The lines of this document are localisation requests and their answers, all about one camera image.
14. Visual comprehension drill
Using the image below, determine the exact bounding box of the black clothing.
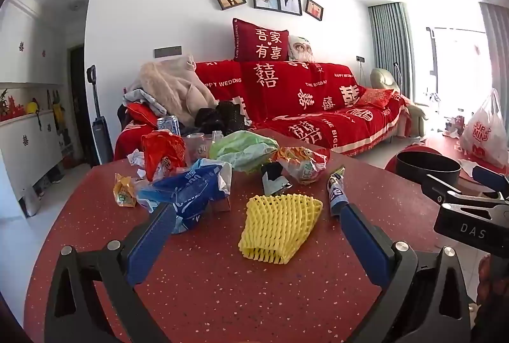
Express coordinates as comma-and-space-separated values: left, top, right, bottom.
194, 100, 252, 137

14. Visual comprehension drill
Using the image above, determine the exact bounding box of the small yellow wrapper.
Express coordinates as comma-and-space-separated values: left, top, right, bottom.
113, 173, 138, 208

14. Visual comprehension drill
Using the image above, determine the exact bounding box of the grey green curtain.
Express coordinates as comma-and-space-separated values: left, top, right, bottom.
368, 2, 414, 97
479, 1, 509, 99

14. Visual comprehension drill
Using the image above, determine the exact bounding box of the red plastic bag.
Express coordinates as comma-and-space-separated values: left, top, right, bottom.
141, 130, 187, 182

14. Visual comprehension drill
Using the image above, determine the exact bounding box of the upright vacuum cleaner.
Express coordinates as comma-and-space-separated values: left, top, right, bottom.
87, 65, 115, 168

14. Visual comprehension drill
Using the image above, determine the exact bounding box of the white cabinet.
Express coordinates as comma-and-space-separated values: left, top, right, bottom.
0, 83, 67, 209

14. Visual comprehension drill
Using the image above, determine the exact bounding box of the blue white drink can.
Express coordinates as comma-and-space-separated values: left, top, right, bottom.
157, 115, 181, 137

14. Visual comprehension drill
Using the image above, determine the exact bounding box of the round red coffee table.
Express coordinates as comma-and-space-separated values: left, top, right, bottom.
409, 130, 509, 190

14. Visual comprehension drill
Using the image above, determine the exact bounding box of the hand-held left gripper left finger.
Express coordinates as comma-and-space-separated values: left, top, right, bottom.
45, 202, 176, 343

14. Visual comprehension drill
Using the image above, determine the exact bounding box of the person's right hand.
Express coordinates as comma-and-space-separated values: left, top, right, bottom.
477, 253, 504, 312

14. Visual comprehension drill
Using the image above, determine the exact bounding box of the blue plastic bag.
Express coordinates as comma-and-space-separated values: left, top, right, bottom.
135, 158, 233, 234

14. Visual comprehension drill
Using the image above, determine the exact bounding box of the black silver foil wrapper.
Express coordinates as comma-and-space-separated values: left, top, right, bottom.
261, 162, 296, 197

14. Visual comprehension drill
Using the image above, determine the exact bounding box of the white paper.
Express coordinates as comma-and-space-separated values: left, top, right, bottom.
126, 149, 150, 177

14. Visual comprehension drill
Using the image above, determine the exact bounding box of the green plastic bag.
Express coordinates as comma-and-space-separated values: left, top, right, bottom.
209, 130, 280, 174

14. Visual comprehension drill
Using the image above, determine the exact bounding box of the black trash bin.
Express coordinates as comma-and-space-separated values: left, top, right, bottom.
395, 150, 462, 189

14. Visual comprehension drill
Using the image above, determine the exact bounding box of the white plastic shopping bag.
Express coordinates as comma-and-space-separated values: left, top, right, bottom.
459, 88, 509, 169

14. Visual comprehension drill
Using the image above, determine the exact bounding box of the white printed pillow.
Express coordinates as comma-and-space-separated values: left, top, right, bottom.
287, 35, 317, 63

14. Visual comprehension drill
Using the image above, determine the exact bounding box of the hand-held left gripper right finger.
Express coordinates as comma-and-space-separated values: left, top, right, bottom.
340, 202, 472, 343

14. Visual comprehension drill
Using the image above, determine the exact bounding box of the narrow printed snack wrapper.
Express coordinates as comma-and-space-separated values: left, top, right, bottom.
327, 166, 351, 217

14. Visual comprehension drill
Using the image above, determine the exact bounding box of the red covered sofa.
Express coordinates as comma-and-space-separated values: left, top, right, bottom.
115, 59, 412, 161

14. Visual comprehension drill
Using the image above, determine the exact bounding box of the small red photo frame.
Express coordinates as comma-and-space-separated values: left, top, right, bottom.
304, 0, 324, 20

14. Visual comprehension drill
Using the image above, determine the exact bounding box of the yellow foam fruit net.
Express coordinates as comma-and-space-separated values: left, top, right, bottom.
239, 194, 324, 264

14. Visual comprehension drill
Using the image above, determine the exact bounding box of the orange snack wrapper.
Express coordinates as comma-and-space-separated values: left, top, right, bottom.
272, 146, 331, 185

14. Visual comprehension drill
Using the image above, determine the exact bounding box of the pile of mixed clothes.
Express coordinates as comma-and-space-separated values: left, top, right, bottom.
117, 88, 168, 126

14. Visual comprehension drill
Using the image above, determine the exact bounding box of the large red printed cushion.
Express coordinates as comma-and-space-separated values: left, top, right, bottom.
233, 18, 290, 62

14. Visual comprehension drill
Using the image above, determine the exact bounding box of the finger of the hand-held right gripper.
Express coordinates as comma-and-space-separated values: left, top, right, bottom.
422, 175, 509, 209
471, 165, 509, 195

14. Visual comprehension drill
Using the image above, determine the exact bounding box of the beige fluffy coat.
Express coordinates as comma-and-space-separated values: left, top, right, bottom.
139, 55, 219, 127

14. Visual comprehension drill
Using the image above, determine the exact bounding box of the small red embroidered cushion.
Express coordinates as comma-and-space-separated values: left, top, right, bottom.
356, 88, 394, 108

